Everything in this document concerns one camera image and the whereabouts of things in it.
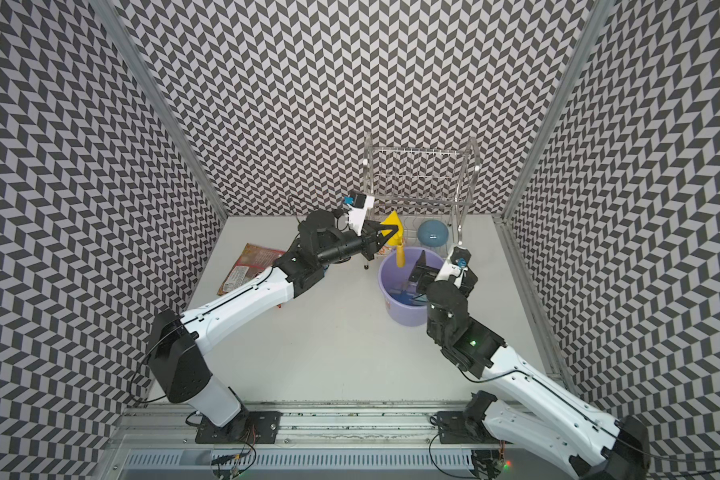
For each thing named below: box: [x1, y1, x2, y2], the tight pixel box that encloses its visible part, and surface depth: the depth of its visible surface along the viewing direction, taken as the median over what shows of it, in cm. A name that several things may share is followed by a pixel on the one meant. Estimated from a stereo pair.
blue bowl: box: [417, 219, 449, 247], surface depth 106 cm
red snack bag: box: [217, 243, 286, 296], surface depth 101 cm
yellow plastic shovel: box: [380, 210, 405, 268], surface depth 72 cm
